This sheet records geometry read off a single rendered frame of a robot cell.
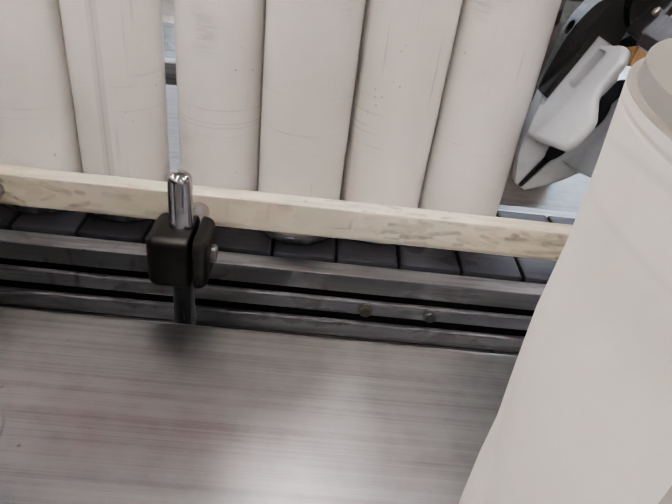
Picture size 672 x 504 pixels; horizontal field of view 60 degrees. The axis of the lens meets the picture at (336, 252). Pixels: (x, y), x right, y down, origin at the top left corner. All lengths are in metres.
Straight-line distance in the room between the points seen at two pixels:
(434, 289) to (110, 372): 0.18
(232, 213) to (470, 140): 0.14
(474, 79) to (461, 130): 0.03
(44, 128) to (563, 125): 0.29
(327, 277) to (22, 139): 0.19
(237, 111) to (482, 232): 0.15
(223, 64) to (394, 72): 0.09
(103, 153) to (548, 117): 0.25
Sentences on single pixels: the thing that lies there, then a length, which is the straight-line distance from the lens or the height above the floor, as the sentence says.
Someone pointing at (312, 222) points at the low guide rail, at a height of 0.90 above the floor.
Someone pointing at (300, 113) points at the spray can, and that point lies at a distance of 0.32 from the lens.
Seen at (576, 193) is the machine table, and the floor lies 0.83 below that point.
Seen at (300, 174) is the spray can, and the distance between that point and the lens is 0.34.
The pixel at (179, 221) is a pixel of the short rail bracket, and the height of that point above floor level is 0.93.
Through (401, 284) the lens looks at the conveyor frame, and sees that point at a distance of 0.35.
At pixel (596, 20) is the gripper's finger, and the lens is 0.36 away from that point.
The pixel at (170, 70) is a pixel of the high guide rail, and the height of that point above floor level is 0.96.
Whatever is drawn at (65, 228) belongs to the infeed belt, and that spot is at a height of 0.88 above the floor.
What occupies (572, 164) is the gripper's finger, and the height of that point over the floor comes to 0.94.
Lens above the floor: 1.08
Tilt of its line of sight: 34 degrees down
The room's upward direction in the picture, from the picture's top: 8 degrees clockwise
